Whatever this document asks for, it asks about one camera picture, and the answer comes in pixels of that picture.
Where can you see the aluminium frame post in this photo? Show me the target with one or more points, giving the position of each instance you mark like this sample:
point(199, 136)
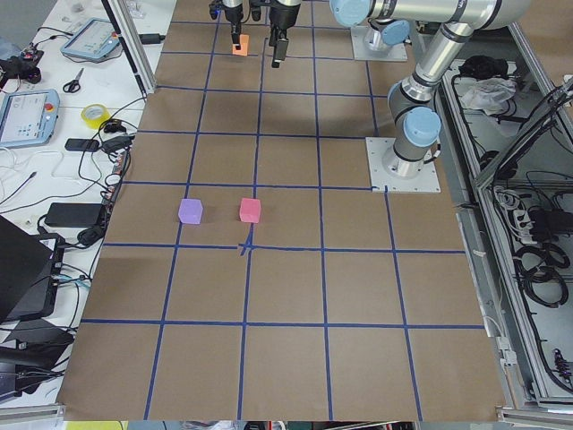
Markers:
point(125, 29)

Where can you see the black power brick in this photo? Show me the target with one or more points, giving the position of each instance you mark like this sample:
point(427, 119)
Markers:
point(73, 215)

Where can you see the purple foam cube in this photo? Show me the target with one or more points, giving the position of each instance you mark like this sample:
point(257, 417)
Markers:
point(190, 211)

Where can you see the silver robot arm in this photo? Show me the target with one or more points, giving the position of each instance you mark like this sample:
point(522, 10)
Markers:
point(417, 125)
point(375, 23)

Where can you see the lower teach pendant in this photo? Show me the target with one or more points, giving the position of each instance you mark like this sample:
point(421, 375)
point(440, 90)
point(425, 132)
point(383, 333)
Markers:
point(28, 118)

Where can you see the orange foam cube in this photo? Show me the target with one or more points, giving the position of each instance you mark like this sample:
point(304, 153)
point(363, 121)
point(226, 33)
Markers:
point(241, 48)

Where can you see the upper teach pendant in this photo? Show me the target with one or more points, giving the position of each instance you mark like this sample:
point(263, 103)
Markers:
point(94, 42)

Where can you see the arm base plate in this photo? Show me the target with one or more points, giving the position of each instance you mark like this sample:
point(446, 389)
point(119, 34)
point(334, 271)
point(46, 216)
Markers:
point(391, 174)
point(387, 45)

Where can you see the black handled scissors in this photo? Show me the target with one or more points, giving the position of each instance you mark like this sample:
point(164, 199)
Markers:
point(74, 85)

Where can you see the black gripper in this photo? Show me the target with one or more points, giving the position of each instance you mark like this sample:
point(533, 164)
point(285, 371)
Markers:
point(233, 12)
point(284, 13)

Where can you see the yellow tape roll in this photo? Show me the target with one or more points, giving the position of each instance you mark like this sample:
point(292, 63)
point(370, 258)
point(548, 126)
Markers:
point(95, 115)

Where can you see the teach pendant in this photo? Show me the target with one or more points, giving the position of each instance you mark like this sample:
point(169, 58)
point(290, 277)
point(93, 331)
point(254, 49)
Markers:
point(94, 42)
point(28, 118)

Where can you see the pink foam cube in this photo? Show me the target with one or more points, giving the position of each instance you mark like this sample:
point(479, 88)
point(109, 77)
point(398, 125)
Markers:
point(250, 210)

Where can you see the white crumpled cloth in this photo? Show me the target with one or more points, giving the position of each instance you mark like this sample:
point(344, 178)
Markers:
point(491, 95)

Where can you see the black laptop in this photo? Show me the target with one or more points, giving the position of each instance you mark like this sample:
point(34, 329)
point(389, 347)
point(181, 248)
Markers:
point(29, 266)

